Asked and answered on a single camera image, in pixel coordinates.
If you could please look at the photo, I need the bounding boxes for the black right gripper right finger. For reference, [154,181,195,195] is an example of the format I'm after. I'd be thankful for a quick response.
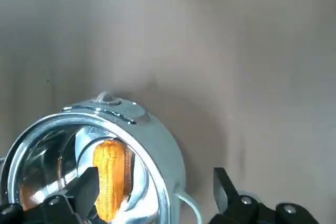
[209,167,322,224]

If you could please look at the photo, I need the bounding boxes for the steel pot pale green handles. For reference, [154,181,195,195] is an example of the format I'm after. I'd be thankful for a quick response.
[0,91,205,224]

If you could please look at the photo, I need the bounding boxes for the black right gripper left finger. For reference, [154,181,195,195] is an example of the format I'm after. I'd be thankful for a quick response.
[0,166,101,224]

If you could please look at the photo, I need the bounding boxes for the yellow corn cob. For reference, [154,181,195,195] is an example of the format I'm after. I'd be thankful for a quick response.
[92,140,126,223]

